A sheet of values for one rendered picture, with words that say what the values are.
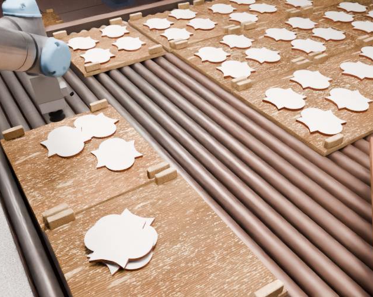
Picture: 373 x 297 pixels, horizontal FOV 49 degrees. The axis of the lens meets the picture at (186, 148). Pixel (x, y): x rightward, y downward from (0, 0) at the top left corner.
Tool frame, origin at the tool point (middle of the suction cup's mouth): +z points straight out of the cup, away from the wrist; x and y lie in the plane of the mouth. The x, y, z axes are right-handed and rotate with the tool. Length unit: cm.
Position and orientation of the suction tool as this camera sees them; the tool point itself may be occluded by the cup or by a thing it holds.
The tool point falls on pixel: (57, 117)
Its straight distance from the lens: 115.7
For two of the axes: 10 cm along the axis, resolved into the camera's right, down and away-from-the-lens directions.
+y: -3.6, -5.8, 7.3
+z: 0.7, 7.7, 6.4
